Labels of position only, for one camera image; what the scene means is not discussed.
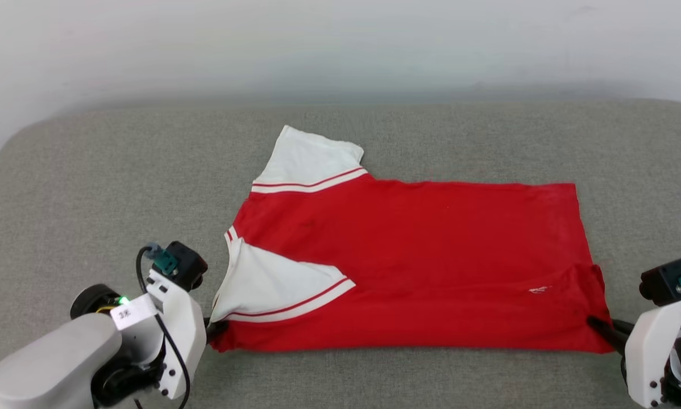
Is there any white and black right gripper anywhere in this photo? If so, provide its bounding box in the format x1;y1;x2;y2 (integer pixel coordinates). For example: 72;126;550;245
588;291;681;409

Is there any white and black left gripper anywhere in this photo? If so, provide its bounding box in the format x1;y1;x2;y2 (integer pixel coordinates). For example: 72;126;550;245
70;270;229;398

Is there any red and white t-shirt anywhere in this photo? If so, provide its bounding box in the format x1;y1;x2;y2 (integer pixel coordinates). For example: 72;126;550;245
209;125;614;354

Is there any thin black cable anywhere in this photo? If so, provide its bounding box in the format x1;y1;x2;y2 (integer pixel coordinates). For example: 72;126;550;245
136;245;192;409

